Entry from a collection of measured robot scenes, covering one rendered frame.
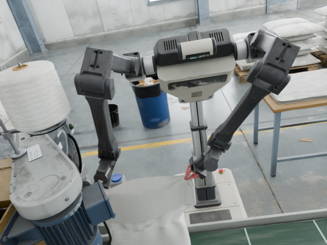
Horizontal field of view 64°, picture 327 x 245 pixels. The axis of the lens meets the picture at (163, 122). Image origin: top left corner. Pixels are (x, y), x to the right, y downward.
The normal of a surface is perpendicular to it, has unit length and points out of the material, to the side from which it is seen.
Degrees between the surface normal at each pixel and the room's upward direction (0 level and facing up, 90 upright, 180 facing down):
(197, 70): 40
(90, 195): 1
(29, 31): 90
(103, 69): 47
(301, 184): 0
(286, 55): 59
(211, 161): 78
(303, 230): 0
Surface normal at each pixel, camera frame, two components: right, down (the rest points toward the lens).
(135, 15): 0.01, 0.52
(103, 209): 0.42, 0.41
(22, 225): -0.16, -0.84
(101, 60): -0.03, -0.22
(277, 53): -0.06, 0.02
